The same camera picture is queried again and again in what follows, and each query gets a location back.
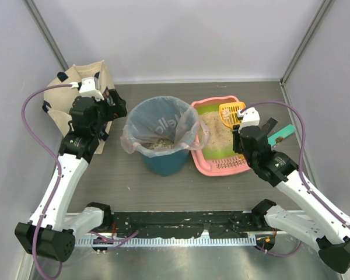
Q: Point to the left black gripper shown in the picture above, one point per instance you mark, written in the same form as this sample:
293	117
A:
111	102

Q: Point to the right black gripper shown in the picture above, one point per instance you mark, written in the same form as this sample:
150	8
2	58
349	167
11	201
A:
251	135

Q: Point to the pink litter box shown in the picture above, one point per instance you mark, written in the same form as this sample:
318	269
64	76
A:
217	158

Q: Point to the orange litter scoop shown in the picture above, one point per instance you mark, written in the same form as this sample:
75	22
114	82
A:
228	113

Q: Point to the translucent plastic bin liner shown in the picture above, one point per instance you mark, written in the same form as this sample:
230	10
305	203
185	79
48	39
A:
164	117

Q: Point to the teal trash bin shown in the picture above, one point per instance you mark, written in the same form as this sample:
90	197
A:
166	165

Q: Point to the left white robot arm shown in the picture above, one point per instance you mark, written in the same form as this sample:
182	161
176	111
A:
47	233

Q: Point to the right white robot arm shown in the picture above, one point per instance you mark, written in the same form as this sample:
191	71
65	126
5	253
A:
328	229

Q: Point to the beige cat litter pile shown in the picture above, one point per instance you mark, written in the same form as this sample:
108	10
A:
219	140

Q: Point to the beige canvas tote bag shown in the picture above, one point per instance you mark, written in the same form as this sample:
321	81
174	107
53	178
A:
58	102

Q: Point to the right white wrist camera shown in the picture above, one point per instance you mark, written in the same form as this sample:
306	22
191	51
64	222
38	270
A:
249	117

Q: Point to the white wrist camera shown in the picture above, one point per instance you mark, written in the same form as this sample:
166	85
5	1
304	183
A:
249	117
90	88

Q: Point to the teal handled scraper tool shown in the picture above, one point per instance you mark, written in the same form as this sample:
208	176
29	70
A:
280	135

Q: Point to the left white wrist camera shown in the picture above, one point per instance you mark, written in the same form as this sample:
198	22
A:
90	88

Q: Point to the aluminium frame rail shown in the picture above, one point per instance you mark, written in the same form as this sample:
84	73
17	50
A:
91	218

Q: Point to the white slotted cable duct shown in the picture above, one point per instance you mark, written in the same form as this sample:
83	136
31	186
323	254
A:
203	241

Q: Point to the black metal base plate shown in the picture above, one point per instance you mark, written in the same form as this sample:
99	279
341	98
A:
185	225

